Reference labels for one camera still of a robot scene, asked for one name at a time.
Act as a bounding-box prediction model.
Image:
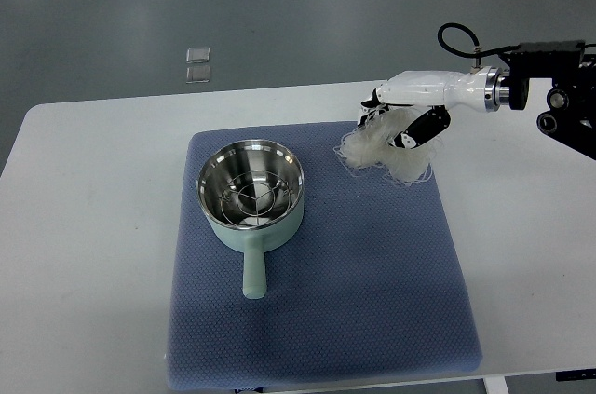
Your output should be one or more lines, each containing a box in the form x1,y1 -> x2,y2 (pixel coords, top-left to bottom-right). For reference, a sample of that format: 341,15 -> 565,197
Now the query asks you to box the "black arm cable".
437,22 -> 518,74

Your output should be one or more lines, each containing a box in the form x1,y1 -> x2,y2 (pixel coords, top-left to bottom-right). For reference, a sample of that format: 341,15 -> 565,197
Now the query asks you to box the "mint green steel pot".
196,139 -> 305,300

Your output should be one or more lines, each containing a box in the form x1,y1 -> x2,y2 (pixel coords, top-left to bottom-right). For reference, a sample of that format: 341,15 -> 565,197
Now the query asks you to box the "blue textured mat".
167,122 -> 481,390

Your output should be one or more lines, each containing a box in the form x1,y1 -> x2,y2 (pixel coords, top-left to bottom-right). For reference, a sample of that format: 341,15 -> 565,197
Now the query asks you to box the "white vermicelli nest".
334,108 -> 442,186

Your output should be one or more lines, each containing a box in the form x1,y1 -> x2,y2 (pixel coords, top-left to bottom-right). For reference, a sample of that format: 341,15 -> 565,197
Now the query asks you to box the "upper metal floor plate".
186,47 -> 210,63

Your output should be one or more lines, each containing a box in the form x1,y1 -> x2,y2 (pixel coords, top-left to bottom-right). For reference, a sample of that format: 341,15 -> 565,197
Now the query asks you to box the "wire steaming rack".
219,171 -> 292,227

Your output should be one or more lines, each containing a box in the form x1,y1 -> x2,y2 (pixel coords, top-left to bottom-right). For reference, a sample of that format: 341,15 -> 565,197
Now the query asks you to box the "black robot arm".
497,40 -> 595,159

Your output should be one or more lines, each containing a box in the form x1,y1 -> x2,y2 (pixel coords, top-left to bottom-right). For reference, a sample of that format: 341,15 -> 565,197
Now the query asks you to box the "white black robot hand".
358,67 -> 509,149

